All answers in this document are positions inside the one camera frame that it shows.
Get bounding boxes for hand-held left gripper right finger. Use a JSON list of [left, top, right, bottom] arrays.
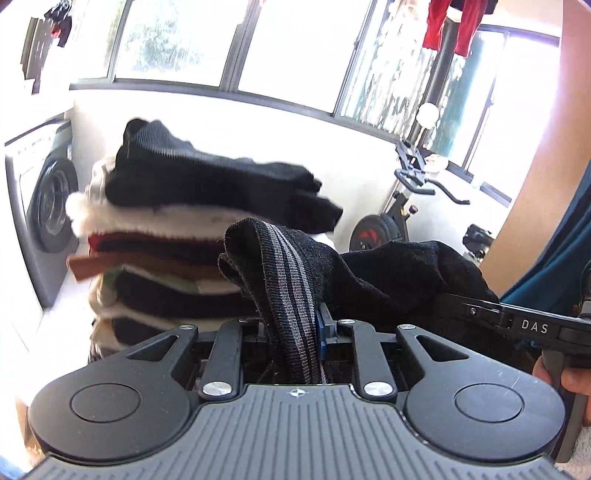
[[316, 302, 468, 401]]

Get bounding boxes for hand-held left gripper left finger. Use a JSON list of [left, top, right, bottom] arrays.
[[126, 318, 266, 401]]

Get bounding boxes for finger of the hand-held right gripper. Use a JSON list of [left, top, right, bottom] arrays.
[[434, 292, 509, 334]]

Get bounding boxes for black pants with striped waistband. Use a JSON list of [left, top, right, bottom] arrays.
[[218, 219, 513, 386]]

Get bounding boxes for stack of folded clothes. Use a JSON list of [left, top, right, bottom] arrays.
[[65, 117, 345, 365]]

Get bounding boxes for person's right hand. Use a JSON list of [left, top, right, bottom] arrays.
[[531, 361, 591, 394]]

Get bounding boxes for teal curtain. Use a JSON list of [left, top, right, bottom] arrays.
[[501, 164, 591, 317]]

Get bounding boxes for black exercise bike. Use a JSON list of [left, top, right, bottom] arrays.
[[348, 104, 497, 264]]

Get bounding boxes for grey washing machine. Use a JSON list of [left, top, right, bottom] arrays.
[[4, 117, 81, 310]]

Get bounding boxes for red hanging garment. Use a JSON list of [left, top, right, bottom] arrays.
[[422, 0, 484, 58]]

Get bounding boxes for dark hanging garment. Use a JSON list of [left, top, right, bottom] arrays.
[[21, 0, 75, 95]]

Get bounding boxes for black window frame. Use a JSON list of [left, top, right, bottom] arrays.
[[69, 0, 513, 206]]

